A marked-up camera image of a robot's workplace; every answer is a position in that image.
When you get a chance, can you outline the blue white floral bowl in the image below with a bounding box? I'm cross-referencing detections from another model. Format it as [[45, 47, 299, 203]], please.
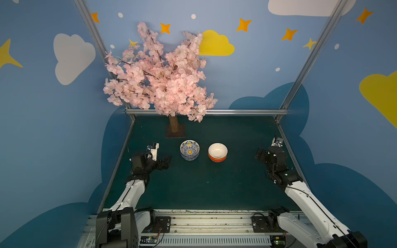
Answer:
[[181, 151, 200, 157]]

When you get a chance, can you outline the dark blue patterned bowl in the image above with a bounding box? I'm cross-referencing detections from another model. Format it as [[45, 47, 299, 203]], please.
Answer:
[[183, 157, 197, 161]]

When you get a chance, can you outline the yellow blue patterned bowl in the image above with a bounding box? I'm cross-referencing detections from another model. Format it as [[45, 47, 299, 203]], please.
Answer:
[[180, 139, 200, 153]]

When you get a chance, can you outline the orange plastic bowl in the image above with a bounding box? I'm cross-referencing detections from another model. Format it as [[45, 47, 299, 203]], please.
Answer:
[[208, 155, 227, 163]]

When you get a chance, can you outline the cream white bowl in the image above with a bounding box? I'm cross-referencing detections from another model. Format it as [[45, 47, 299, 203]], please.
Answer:
[[208, 143, 228, 159]]

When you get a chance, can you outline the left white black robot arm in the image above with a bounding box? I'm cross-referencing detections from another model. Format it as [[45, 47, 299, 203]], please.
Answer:
[[95, 151, 172, 248]]

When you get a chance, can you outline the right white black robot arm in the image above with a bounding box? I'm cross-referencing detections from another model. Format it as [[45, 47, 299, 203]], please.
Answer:
[[255, 146, 368, 248]]

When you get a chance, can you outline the left green circuit board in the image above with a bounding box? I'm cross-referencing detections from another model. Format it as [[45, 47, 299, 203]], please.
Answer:
[[140, 236, 159, 245]]

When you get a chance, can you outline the pink cherry blossom tree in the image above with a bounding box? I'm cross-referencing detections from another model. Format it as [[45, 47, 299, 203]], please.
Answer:
[[103, 22, 217, 136]]

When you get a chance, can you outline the right circuit board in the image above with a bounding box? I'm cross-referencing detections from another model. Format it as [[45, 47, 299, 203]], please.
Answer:
[[270, 236, 286, 248]]

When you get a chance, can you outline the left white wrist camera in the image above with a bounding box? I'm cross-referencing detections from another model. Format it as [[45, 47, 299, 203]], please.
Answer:
[[146, 143, 159, 161]]

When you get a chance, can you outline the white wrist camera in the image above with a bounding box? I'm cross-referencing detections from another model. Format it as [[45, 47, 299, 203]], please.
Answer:
[[271, 136, 284, 147], [146, 143, 159, 161]]

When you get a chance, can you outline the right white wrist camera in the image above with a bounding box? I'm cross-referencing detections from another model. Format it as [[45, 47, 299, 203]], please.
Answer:
[[271, 136, 284, 147]]

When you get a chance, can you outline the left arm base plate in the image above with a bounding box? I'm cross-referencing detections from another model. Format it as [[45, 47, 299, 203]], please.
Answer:
[[143, 217, 171, 234]]

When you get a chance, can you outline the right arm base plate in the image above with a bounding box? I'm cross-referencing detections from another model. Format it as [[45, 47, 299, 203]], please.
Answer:
[[251, 215, 285, 233]]

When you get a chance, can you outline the aluminium front rail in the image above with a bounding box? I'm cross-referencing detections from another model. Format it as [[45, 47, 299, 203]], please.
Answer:
[[75, 209, 346, 248]]

